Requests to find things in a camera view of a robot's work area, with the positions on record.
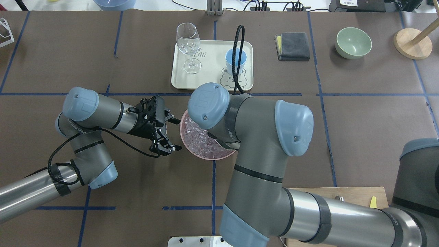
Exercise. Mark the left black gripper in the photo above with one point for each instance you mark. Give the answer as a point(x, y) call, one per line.
point(145, 129)

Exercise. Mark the green ceramic bowl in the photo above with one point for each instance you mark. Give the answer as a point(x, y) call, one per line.
point(352, 43)

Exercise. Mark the clear wine glass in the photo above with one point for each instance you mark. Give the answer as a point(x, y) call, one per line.
point(188, 43)

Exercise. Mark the cream plastic tray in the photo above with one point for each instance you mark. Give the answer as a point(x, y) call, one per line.
point(212, 55)

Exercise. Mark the grey folded cloth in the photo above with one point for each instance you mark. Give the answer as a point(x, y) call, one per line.
point(292, 46)

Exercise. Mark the wooden cutting board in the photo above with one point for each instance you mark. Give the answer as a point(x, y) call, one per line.
point(356, 192)

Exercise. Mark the light blue plastic cup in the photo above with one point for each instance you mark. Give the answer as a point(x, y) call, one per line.
point(240, 60)

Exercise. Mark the wooden mug tree stand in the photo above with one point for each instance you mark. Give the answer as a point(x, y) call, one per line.
point(410, 42)

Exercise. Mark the white wire cup rack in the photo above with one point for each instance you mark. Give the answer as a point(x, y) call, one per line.
point(6, 35)

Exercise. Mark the yellow plastic knife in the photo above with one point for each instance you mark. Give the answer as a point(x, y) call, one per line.
point(373, 202)

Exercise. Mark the aluminium frame post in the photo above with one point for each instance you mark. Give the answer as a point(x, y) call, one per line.
point(214, 7)

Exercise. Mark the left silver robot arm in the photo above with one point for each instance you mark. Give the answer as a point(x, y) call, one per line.
point(83, 159)

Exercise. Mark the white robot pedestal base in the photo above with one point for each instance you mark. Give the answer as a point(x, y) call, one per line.
point(197, 241)

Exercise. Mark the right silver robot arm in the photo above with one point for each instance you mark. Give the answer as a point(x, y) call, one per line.
point(267, 134)

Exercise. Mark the pink bowl of ice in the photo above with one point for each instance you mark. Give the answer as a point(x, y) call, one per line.
point(197, 141)

